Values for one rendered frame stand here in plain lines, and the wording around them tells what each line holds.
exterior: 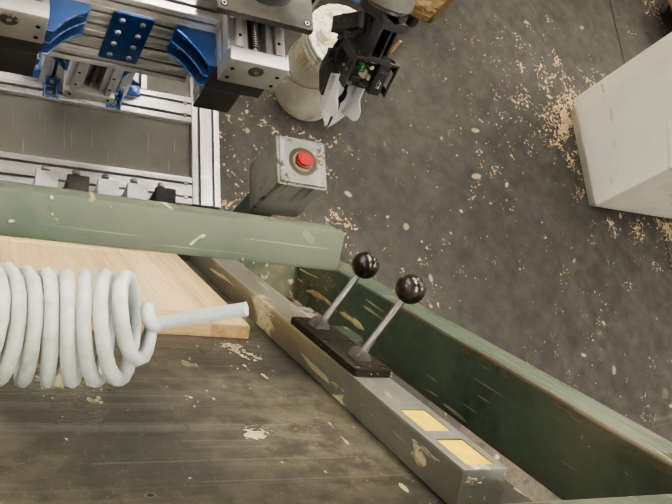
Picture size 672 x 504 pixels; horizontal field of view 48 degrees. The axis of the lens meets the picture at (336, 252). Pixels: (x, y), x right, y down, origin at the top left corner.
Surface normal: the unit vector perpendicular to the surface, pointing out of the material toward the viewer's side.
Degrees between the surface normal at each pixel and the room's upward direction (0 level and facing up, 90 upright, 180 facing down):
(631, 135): 90
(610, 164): 90
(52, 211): 32
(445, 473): 90
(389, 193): 0
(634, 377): 0
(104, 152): 0
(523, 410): 90
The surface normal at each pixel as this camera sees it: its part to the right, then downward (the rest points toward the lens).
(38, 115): 0.46, -0.33
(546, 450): -0.89, -0.11
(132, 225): 0.42, 0.22
